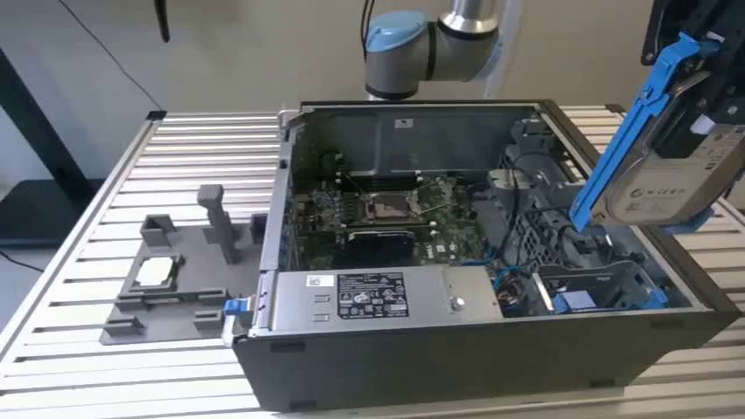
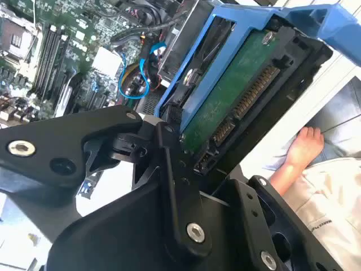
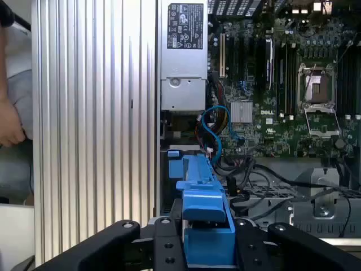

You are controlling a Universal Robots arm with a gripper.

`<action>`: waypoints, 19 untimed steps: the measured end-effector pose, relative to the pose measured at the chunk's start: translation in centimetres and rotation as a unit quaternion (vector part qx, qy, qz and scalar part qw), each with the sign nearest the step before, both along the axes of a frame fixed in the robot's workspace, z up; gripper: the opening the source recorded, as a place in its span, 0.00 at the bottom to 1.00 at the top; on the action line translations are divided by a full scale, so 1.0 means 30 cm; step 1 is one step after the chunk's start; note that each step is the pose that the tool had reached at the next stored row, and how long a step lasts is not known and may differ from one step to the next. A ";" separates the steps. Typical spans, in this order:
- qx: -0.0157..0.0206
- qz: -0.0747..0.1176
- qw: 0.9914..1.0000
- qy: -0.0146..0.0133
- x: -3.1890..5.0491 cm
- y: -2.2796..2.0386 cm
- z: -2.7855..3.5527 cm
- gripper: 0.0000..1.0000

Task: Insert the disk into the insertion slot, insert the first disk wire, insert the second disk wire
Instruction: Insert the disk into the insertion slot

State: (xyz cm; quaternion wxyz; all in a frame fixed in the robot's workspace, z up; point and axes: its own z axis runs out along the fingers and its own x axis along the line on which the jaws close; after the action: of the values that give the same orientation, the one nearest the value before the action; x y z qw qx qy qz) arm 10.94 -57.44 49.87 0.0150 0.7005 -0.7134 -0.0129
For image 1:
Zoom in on green RAM stick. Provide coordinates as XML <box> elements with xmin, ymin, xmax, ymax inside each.
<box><xmin>143</xmin><ymin>294</ymin><xmax>203</xmax><ymax>305</ymax></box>

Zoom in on black disk wire with connector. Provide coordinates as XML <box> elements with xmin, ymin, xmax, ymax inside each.
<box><xmin>523</xmin><ymin>207</ymin><xmax>599</xmax><ymax>258</ymax></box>

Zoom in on long black disk wire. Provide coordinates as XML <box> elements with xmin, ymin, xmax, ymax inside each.
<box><xmin>500</xmin><ymin>152</ymin><xmax>564</xmax><ymax>263</ymax></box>

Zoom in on silver CPU chip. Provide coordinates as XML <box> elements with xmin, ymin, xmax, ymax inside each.
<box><xmin>134</xmin><ymin>257</ymin><xmax>176</xmax><ymax>287</ymax></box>

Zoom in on black RAM slots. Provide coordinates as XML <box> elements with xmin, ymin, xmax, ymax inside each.
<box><xmin>346</xmin><ymin>171</ymin><xmax>426</xmax><ymax>192</ymax></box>

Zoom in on thin black wall cable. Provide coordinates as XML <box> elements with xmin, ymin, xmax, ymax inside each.
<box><xmin>58</xmin><ymin>0</ymin><xmax>168</xmax><ymax>113</ymax></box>

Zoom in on grey power supply unit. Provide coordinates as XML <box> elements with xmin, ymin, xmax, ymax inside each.
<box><xmin>271</xmin><ymin>265</ymin><xmax>506</xmax><ymax>331</ymax></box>

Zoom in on black open PC case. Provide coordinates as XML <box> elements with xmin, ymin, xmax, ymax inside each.
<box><xmin>232</xmin><ymin>99</ymin><xmax>744</xmax><ymax>414</ymax></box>

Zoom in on thin wire locking lever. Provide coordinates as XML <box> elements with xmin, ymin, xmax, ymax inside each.
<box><xmin>343</xmin><ymin>172</ymin><xmax>374</xmax><ymax>198</ymax></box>

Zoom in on black desk stand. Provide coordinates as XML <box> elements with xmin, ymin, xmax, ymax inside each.
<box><xmin>0</xmin><ymin>47</ymin><xmax>106</xmax><ymax>250</ymax></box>

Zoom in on black graphics card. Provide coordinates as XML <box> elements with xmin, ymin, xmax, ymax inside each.
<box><xmin>346</xmin><ymin>230</ymin><xmax>419</xmax><ymax>267</ymax></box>

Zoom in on metal socket cover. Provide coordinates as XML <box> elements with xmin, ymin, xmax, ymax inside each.
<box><xmin>416</xmin><ymin>176</ymin><xmax>459</xmax><ymax>215</ymax></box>

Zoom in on black cable beside arm joint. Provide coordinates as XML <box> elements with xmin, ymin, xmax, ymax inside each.
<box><xmin>360</xmin><ymin>0</ymin><xmax>379</xmax><ymax>43</ymax></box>

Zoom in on green motherboard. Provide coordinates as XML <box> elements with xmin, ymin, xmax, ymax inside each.
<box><xmin>290</xmin><ymin>172</ymin><xmax>496</xmax><ymax>270</ymax></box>

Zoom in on blue power supply wire bundle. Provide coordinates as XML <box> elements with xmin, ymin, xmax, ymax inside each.
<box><xmin>487</xmin><ymin>248</ymin><xmax>535</xmax><ymax>316</ymax></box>

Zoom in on black hanging rod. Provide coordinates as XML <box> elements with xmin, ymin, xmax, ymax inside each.
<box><xmin>152</xmin><ymin>0</ymin><xmax>171</xmax><ymax>44</ymax></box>

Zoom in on CPU socket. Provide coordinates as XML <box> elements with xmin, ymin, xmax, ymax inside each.
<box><xmin>364</xmin><ymin>191</ymin><xmax>420</xmax><ymax>222</ymax></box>

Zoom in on grey parts rack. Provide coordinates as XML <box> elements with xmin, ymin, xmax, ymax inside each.
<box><xmin>99</xmin><ymin>183</ymin><xmax>270</xmax><ymax>347</ymax></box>

